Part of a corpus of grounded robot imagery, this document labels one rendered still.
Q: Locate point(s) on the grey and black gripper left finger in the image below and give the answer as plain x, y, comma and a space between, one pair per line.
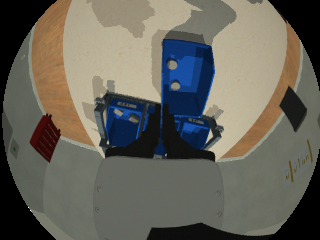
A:
142, 146

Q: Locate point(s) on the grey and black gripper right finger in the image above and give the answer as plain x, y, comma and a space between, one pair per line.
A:
176, 147

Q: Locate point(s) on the blue bin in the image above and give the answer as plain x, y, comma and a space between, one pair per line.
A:
195, 73
160, 149
192, 134
120, 130

